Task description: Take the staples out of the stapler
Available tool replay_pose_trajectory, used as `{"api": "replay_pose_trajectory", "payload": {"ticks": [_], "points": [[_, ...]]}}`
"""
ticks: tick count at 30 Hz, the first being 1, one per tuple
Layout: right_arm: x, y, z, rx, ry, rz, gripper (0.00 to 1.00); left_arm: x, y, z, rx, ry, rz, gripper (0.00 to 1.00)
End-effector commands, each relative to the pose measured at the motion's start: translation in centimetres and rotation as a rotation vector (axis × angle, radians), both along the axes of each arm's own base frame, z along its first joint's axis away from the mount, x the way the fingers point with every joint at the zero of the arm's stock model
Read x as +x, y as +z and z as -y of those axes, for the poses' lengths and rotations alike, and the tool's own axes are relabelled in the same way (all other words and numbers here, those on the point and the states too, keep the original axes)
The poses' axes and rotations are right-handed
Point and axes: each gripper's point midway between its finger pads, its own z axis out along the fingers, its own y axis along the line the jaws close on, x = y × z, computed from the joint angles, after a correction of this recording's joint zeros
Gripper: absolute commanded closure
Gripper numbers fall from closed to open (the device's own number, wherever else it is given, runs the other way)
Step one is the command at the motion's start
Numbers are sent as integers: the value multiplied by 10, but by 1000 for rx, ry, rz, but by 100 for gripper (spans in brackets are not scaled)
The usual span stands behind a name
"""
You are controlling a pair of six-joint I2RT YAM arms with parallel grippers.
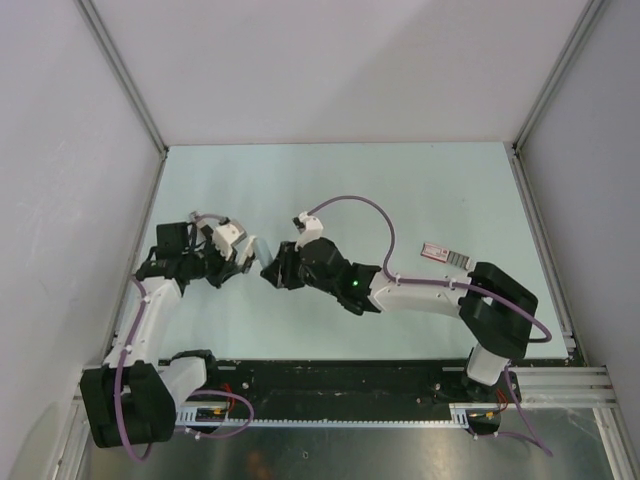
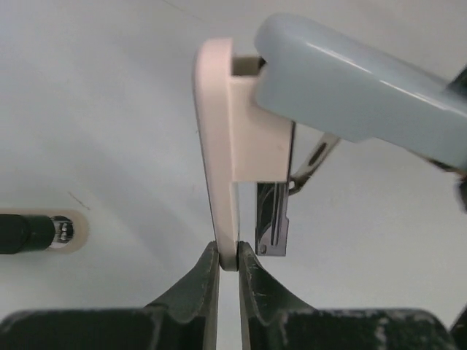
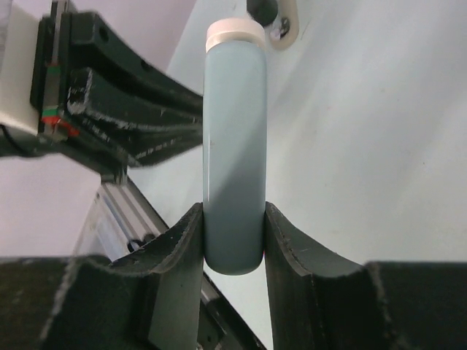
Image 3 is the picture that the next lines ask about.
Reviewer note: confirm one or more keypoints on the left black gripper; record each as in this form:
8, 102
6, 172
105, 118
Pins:
118, 97

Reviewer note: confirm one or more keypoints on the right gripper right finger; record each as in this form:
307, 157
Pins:
321, 300

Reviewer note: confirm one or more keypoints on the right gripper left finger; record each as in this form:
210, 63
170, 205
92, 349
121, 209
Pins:
74, 302

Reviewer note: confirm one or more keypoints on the aluminium frame rails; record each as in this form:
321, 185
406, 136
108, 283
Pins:
179, 307

